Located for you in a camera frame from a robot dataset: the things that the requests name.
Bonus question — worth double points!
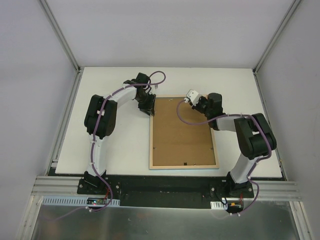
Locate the blue wooden picture frame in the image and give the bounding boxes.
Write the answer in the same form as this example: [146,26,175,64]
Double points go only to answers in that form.
[149,95,220,170]

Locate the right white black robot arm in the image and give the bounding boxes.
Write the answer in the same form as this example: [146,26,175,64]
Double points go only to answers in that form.
[186,89,277,198]

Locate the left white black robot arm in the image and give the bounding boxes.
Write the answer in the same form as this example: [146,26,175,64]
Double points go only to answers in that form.
[77,72,156,195]

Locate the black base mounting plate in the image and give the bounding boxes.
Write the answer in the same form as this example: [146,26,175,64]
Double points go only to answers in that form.
[77,175,254,209]

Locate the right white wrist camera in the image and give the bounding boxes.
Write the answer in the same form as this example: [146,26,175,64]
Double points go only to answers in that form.
[184,89,202,106]

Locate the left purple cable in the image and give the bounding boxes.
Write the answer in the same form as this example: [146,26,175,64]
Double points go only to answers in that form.
[44,71,167,221]

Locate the purple cable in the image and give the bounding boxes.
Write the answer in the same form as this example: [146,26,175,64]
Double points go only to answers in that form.
[44,71,167,221]
[176,98,273,219]

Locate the left aluminium corner post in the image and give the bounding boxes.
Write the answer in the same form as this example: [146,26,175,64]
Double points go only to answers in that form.
[39,0,81,72]

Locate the aluminium corner post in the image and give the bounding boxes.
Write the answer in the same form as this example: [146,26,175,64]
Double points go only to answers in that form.
[39,0,81,72]
[252,0,303,76]

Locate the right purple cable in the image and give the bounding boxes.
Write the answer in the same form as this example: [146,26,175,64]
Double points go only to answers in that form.
[176,98,273,219]

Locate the right white slotted cable duct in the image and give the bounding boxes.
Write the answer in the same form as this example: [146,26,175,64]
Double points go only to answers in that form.
[210,201,228,211]

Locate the white slotted cable duct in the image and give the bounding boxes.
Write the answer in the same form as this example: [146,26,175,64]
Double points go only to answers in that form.
[42,196,109,208]
[210,201,228,211]

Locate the aluminium front rail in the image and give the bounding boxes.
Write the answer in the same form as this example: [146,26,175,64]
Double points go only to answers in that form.
[31,176,302,202]

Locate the left white slotted cable duct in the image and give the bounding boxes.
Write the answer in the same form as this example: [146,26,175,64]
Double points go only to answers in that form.
[42,196,109,208]

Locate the right aluminium corner post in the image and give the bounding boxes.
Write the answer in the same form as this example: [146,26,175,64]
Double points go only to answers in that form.
[252,0,303,76]

